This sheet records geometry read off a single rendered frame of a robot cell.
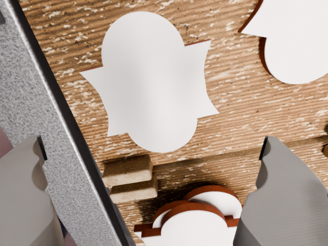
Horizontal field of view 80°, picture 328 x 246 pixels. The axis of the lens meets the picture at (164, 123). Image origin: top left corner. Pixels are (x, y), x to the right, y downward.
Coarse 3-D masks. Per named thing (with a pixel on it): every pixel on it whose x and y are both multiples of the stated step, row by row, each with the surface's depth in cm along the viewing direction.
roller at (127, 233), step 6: (78, 126) 25; (96, 168) 28; (108, 192) 30; (114, 204) 31; (114, 210) 33; (120, 216) 32; (120, 222) 34; (126, 228) 34; (126, 234) 35; (132, 240) 35
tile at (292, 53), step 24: (264, 0) 16; (288, 0) 16; (312, 0) 16; (264, 24) 17; (288, 24) 17; (312, 24) 17; (264, 48) 18; (288, 48) 18; (312, 48) 18; (288, 72) 19; (312, 72) 19
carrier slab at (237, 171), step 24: (288, 144) 25; (312, 144) 24; (168, 168) 26; (192, 168) 26; (216, 168) 26; (240, 168) 26; (312, 168) 26; (168, 192) 28; (240, 192) 28; (144, 216) 30
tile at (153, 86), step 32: (128, 32) 17; (160, 32) 17; (128, 64) 18; (160, 64) 18; (192, 64) 18; (128, 96) 20; (160, 96) 20; (192, 96) 20; (128, 128) 21; (160, 128) 21; (192, 128) 21
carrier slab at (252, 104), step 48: (48, 0) 17; (96, 0) 17; (144, 0) 17; (192, 0) 17; (240, 0) 17; (48, 48) 19; (96, 48) 19; (240, 48) 19; (96, 96) 21; (240, 96) 21; (288, 96) 21; (96, 144) 24; (192, 144) 24; (240, 144) 24
